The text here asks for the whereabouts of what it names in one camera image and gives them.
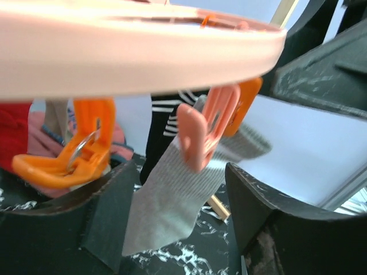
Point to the wooden drying rack frame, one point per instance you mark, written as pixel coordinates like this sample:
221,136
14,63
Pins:
280,18

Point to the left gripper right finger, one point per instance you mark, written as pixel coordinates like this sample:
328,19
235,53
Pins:
278,234

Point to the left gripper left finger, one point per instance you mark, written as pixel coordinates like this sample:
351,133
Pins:
81,232

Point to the pink round clip hanger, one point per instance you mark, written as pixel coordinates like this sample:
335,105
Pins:
63,49

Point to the pink clothes clip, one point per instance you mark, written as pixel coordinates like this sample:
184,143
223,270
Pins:
199,132

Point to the red patterned sock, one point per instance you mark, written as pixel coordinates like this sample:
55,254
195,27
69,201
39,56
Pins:
14,132

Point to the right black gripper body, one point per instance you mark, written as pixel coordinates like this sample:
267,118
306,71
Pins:
331,75

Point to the grey white striped sock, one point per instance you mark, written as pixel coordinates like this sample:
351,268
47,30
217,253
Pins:
165,209

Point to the black white striped sock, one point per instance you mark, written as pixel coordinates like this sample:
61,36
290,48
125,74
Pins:
163,126

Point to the orange clothes clip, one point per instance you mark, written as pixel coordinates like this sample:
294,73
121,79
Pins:
84,158

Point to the pink sock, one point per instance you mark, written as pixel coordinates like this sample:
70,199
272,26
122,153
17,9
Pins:
42,142

